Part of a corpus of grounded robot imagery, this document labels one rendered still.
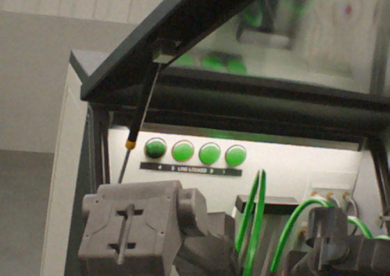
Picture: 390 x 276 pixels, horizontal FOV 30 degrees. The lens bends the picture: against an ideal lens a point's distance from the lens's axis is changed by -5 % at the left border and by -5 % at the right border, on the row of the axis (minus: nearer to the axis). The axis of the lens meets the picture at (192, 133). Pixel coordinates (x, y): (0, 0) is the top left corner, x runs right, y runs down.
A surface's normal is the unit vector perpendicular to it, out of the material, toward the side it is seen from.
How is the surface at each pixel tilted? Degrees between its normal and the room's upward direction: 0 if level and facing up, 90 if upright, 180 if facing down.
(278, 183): 90
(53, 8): 90
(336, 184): 90
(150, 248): 26
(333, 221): 66
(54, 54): 90
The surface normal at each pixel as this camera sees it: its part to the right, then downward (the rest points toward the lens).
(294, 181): 0.30, 0.33
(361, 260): -0.73, -0.37
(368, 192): -0.93, -0.09
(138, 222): -0.17, -0.83
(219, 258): 0.93, -0.08
